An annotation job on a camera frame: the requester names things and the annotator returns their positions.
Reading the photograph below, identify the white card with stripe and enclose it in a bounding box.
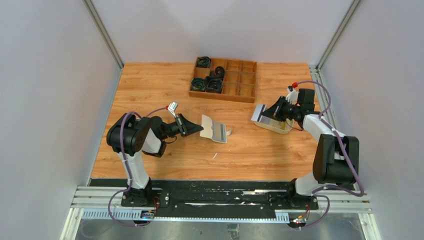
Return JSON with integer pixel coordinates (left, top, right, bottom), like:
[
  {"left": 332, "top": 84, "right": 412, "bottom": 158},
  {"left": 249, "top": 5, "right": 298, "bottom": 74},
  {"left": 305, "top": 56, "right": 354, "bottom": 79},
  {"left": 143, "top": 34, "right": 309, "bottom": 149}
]
[{"left": 250, "top": 103, "right": 267, "bottom": 122}]

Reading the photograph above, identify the white leather card holder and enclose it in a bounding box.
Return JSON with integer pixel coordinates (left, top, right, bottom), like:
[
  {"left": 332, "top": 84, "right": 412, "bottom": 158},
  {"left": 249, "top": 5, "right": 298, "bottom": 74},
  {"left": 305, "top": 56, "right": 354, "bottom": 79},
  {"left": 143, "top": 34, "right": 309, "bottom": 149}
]
[{"left": 199, "top": 114, "right": 232, "bottom": 144}]

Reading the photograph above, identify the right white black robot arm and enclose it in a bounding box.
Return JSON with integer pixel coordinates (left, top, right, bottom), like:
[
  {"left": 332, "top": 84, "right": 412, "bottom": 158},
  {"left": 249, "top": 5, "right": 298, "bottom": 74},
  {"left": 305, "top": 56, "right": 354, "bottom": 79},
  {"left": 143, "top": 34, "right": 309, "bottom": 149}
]
[{"left": 260, "top": 86, "right": 364, "bottom": 200}]

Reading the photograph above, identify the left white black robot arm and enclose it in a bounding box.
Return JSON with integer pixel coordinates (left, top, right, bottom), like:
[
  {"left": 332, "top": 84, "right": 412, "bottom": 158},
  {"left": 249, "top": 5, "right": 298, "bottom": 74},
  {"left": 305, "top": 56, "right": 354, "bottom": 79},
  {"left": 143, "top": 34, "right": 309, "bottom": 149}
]
[{"left": 106, "top": 112, "right": 204, "bottom": 206}]

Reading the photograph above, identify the beige plate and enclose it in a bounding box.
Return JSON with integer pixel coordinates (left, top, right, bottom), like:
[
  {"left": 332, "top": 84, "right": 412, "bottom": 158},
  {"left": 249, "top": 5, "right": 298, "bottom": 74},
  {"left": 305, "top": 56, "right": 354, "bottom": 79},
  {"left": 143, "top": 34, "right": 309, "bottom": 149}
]
[{"left": 251, "top": 115, "right": 294, "bottom": 135}]

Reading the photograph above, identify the dark coiled belt bottom-left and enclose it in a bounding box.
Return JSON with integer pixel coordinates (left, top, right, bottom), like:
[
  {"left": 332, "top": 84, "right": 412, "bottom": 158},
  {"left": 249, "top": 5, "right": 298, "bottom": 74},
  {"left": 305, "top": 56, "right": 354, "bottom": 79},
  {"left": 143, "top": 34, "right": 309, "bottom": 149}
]
[{"left": 190, "top": 77, "right": 206, "bottom": 92}]

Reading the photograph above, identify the wooden compartment tray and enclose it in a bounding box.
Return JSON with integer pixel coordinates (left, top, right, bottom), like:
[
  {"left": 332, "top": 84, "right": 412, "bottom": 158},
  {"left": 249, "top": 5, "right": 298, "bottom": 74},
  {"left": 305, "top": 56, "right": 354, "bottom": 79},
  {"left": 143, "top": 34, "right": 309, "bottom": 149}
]
[{"left": 188, "top": 56, "right": 257, "bottom": 104}]

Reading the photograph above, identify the black coiled belt bottom-middle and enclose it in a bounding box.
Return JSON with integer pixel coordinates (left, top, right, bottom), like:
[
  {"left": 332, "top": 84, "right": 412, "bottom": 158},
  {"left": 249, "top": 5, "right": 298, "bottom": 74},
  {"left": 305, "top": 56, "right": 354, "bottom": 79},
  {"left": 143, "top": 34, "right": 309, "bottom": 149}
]
[{"left": 205, "top": 76, "right": 223, "bottom": 94}]

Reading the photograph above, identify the black coiled belt middle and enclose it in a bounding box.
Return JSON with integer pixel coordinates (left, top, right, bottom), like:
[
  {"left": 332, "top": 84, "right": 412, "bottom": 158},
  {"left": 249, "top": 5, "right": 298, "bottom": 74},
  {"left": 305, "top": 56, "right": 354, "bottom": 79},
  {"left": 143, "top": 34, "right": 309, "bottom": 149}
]
[{"left": 214, "top": 66, "right": 225, "bottom": 79}]

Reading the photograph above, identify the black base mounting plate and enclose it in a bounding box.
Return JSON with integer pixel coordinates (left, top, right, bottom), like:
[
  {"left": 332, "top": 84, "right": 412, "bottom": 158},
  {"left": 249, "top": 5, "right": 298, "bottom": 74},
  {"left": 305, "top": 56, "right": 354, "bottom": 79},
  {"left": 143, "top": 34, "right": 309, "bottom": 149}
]
[{"left": 89, "top": 178, "right": 355, "bottom": 220}]

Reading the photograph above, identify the black coiled belt top-left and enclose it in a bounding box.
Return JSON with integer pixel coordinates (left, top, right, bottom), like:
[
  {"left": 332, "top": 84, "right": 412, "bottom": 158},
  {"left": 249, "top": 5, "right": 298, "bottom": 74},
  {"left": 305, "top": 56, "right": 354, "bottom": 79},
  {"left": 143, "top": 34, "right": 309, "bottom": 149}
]
[{"left": 196, "top": 56, "right": 212, "bottom": 69}]

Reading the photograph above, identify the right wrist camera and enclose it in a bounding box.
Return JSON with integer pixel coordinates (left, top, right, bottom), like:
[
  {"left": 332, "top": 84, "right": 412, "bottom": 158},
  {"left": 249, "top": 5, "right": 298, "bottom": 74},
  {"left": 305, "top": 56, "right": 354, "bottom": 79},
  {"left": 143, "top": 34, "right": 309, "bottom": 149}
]
[{"left": 285, "top": 82, "right": 299, "bottom": 104}]

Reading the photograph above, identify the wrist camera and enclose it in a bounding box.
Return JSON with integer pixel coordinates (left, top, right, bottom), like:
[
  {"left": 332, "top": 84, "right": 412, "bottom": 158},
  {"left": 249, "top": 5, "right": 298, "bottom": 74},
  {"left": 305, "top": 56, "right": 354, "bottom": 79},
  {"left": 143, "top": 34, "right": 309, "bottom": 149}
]
[
  {"left": 166, "top": 101, "right": 178, "bottom": 118},
  {"left": 285, "top": 82, "right": 299, "bottom": 104}
]

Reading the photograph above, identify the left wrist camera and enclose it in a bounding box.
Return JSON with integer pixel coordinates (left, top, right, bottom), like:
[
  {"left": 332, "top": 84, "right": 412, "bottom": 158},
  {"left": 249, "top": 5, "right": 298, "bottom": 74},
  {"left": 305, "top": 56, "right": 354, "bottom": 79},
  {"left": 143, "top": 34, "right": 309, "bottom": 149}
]
[{"left": 166, "top": 101, "right": 178, "bottom": 118}]

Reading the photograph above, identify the right side aluminium rail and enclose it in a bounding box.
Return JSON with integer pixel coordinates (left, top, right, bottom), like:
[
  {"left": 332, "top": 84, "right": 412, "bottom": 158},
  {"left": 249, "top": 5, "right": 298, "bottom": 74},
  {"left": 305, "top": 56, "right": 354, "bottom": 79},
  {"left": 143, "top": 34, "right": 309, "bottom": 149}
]
[{"left": 308, "top": 64, "right": 357, "bottom": 190}]

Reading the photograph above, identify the right aluminium corner post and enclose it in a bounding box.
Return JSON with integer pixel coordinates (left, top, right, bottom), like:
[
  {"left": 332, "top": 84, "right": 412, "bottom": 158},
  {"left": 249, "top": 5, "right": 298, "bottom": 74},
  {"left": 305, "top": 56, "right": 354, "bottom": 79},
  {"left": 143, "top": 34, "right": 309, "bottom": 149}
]
[{"left": 316, "top": 0, "right": 363, "bottom": 72}]

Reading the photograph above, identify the aluminium corner post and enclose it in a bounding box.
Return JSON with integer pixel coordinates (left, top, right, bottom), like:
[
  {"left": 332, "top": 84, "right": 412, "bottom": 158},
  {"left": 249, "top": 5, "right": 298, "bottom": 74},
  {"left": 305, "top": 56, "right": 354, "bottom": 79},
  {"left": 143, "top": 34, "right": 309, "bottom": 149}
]
[
  {"left": 82, "top": 0, "right": 124, "bottom": 71},
  {"left": 316, "top": 0, "right": 363, "bottom": 72}
]

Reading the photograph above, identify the aluminium frame rail front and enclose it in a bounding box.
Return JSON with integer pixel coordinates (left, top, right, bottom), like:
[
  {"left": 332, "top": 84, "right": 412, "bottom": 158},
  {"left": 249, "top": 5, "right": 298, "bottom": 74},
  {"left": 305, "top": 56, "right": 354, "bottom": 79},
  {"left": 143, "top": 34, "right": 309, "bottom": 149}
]
[{"left": 60, "top": 186, "right": 381, "bottom": 240}]

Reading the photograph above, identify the left aluminium corner post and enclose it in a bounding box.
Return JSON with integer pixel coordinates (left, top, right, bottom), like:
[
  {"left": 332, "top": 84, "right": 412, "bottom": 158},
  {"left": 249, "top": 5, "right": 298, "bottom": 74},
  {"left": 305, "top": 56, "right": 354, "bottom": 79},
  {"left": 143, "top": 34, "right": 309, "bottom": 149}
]
[{"left": 82, "top": 0, "right": 124, "bottom": 71}]

